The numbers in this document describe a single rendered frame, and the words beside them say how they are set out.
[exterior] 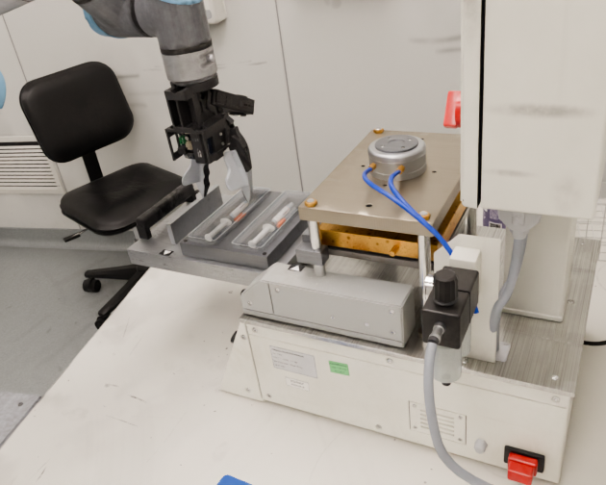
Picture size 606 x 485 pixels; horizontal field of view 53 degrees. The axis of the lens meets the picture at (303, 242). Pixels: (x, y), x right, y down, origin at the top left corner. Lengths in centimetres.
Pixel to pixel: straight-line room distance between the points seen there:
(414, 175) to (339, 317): 22
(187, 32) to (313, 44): 152
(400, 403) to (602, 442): 29
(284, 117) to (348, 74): 32
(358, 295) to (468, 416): 22
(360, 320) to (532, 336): 22
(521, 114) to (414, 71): 174
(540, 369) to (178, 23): 65
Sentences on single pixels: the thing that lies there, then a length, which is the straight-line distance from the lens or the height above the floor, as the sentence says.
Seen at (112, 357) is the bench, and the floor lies 75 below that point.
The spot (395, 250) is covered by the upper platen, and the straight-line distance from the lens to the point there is 80.
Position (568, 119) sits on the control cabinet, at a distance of 62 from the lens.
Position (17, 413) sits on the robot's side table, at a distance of 120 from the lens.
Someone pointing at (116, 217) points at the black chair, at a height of 48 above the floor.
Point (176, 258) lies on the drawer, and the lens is 102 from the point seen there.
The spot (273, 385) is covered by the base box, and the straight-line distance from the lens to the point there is 99.
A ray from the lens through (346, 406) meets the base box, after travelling 94.
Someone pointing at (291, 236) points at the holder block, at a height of 98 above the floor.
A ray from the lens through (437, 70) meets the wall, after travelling 234.
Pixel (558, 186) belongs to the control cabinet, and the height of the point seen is 119.
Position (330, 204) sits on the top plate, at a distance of 79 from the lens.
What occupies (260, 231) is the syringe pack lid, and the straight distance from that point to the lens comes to 97.
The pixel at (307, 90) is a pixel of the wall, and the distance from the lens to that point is 245.
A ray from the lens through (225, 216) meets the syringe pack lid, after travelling 104.
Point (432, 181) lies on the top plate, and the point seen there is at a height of 111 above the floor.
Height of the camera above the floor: 148
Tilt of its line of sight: 31 degrees down
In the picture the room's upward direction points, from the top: 9 degrees counter-clockwise
